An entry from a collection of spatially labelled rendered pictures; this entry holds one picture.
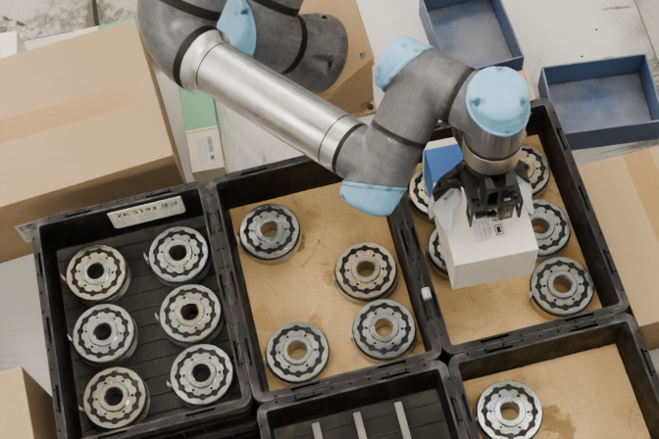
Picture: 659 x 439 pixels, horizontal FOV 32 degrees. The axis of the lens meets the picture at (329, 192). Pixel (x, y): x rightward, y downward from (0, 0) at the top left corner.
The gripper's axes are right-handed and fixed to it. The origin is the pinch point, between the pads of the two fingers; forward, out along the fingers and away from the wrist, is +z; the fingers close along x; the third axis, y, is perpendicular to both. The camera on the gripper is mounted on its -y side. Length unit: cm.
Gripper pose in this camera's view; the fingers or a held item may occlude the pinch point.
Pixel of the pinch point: (478, 203)
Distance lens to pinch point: 166.4
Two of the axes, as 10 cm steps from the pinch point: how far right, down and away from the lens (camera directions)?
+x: 9.8, -1.9, 0.3
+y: 1.9, 8.8, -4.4
